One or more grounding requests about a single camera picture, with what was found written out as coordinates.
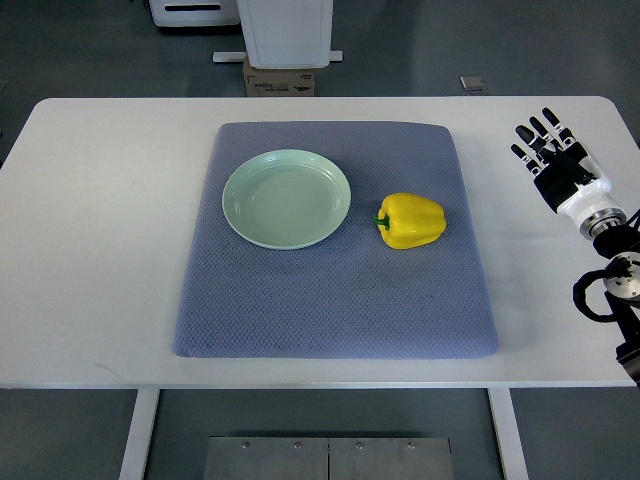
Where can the cardboard box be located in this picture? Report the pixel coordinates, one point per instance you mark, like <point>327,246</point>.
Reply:
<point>278,82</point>

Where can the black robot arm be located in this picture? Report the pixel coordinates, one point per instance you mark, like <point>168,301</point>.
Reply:
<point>616,238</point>

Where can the light green plate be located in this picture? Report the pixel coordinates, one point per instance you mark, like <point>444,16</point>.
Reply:
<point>286,199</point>

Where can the right white table leg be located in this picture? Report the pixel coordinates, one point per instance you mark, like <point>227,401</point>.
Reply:
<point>507,434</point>

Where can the left white table leg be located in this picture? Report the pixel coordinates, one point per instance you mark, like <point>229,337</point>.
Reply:
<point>140,434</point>

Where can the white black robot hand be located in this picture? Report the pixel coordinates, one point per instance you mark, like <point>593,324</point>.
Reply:
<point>570,181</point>

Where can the yellow bell pepper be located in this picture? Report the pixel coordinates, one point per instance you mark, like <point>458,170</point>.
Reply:
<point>407,221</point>

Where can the blue textured mat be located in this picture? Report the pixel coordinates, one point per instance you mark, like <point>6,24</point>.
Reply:
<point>349,296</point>

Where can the white pedestal base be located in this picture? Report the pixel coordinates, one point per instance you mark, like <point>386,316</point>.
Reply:
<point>285,34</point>

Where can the white cabinet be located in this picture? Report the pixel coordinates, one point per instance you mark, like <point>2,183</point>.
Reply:
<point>195,13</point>

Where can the white table leg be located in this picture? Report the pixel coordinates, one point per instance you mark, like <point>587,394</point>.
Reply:
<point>140,434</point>
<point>507,434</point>

